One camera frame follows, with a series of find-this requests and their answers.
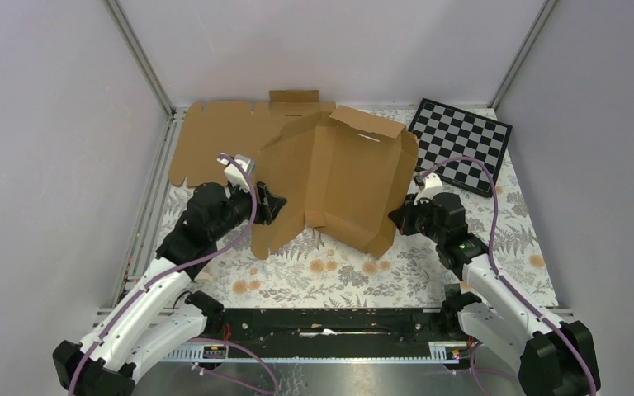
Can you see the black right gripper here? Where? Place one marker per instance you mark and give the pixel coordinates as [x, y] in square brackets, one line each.
[402, 217]

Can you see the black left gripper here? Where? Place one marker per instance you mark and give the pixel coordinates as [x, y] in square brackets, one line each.
[267, 205]

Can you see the cardboard box sheet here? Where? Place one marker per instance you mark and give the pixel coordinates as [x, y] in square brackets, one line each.
[341, 173]

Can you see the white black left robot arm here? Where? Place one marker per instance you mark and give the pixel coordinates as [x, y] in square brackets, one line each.
[116, 354]

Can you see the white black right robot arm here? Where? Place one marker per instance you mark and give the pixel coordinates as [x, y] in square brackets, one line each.
[550, 355]

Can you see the lower flat cardboard sheet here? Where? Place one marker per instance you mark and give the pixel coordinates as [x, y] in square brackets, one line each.
[234, 127]

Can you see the black base rail bar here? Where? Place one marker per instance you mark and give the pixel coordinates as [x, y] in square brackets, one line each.
[339, 334]

